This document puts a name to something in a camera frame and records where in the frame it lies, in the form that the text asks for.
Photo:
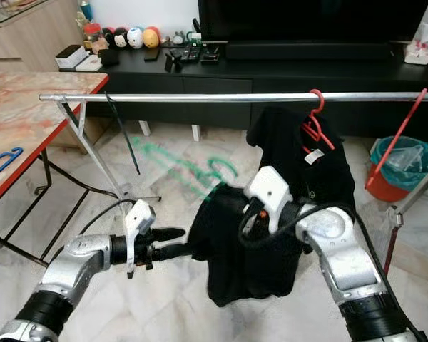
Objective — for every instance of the green plastic hanger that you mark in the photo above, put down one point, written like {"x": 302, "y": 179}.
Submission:
{"x": 189, "y": 171}

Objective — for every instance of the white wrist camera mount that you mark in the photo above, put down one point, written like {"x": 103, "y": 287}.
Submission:
{"x": 141, "y": 217}
{"x": 269, "y": 196}

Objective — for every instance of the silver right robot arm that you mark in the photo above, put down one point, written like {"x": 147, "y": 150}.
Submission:
{"x": 349, "y": 263}

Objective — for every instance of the black small box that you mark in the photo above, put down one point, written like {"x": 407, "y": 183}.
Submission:
{"x": 108, "y": 57}

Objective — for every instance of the black TV cabinet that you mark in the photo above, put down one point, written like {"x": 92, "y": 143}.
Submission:
{"x": 264, "y": 75}

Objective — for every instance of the white small box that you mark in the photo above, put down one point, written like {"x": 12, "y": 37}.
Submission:
{"x": 70, "y": 55}

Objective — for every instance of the black phone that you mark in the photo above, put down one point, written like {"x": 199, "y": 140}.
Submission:
{"x": 151, "y": 54}

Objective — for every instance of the white tissue box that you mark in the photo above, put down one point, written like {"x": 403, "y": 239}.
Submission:
{"x": 419, "y": 46}

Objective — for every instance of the black shirt with small logo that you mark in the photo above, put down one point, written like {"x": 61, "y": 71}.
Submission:
{"x": 282, "y": 139}

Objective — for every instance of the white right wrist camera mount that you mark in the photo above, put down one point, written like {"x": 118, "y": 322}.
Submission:
{"x": 269, "y": 196}

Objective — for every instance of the black television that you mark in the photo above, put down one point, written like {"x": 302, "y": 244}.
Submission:
{"x": 314, "y": 16}

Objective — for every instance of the black and white toy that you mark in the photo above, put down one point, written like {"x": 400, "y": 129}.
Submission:
{"x": 119, "y": 38}

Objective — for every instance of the black soundbar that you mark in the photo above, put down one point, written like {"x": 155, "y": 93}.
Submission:
{"x": 310, "y": 50}

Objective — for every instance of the red plastic hanger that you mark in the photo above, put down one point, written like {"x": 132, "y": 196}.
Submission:
{"x": 396, "y": 139}

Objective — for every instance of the blue plastic hanger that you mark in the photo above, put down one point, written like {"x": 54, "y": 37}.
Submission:
{"x": 3, "y": 164}

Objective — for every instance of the grey small figure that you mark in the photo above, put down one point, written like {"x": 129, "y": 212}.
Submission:
{"x": 177, "y": 37}

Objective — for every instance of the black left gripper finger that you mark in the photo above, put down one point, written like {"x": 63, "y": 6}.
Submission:
{"x": 175, "y": 252}
{"x": 168, "y": 234}

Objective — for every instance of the white round toy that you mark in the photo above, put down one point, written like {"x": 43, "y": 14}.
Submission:
{"x": 135, "y": 38}

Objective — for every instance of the green white small figure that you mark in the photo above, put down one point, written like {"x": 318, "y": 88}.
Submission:
{"x": 194, "y": 35}

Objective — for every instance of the light wooden cabinet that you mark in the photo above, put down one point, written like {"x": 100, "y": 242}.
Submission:
{"x": 36, "y": 35}

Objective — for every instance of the black shirt with red trim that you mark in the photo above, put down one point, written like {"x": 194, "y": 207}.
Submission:
{"x": 235, "y": 263}

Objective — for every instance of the black plastic hanger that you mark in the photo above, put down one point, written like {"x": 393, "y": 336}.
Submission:
{"x": 125, "y": 139}

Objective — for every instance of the silver metal clothes rack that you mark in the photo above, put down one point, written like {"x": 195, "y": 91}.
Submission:
{"x": 207, "y": 97}

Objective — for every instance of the white flat box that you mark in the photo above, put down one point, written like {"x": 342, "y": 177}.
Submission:
{"x": 90, "y": 65}

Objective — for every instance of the red hanger with white tag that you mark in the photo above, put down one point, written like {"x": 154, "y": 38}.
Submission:
{"x": 314, "y": 128}

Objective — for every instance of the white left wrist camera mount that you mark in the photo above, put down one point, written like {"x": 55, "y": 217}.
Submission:
{"x": 141, "y": 217}

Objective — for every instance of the black small tray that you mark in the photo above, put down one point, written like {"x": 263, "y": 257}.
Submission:
{"x": 210, "y": 53}

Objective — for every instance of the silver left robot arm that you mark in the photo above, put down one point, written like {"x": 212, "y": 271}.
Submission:
{"x": 64, "y": 278}

